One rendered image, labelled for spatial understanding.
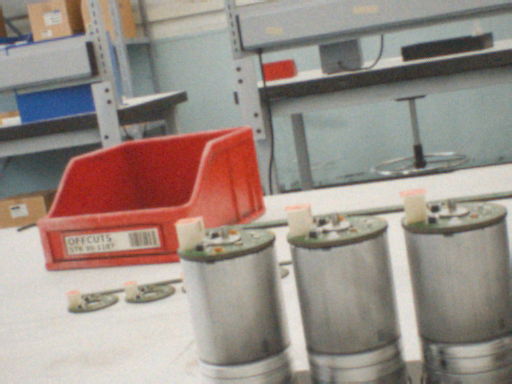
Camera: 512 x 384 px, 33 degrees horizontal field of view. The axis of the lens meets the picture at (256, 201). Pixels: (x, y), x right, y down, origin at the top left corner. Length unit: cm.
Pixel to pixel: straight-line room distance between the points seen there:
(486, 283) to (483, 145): 441
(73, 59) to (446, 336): 249
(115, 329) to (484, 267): 21
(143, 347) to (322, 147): 432
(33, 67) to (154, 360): 241
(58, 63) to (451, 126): 246
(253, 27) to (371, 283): 230
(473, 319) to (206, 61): 454
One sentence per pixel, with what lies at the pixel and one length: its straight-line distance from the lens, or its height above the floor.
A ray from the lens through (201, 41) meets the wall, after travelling 474.
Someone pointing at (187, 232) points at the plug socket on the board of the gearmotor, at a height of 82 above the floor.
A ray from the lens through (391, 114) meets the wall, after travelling 460.
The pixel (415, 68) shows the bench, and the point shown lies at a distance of 248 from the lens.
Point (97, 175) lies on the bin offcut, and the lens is 58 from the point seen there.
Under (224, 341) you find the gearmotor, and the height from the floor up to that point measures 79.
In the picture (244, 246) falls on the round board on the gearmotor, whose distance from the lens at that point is 21.
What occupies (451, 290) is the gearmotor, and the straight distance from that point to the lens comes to 20.
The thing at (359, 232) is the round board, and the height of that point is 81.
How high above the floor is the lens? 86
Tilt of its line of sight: 10 degrees down
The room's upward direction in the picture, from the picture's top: 9 degrees counter-clockwise
